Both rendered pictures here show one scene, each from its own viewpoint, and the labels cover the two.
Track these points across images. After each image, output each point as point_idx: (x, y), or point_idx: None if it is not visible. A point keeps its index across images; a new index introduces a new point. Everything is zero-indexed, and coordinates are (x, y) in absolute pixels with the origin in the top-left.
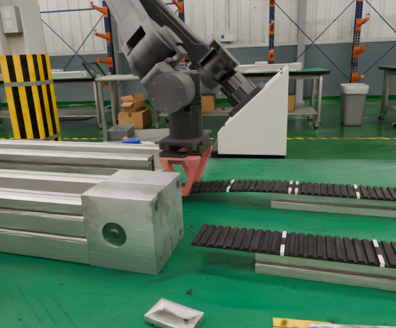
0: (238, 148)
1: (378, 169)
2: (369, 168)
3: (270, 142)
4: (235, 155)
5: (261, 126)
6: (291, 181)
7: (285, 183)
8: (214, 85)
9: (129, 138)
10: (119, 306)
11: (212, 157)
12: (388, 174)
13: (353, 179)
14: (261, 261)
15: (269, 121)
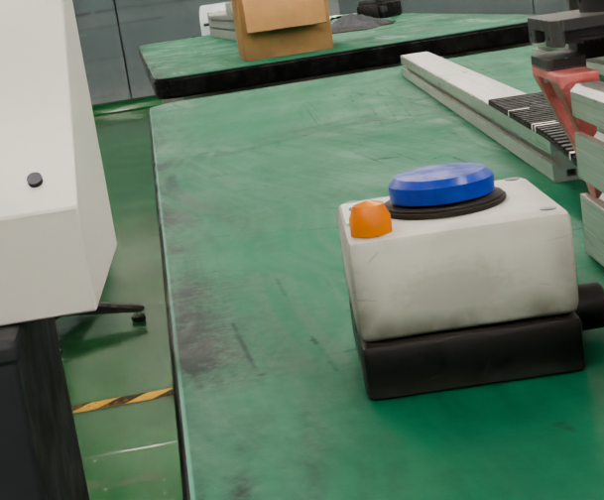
0: (99, 261)
1: (250, 180)
2: (242, 185)
3: (104, 205)
4: (29, 332)
5: (89, 149)
6: (543, 124)
7: (556, 124)
8: None
9: (434, 173)
10: None
11: (21, 375)
12: (290, 172)
13: (347, 177)
14: None
15: (88, 124)
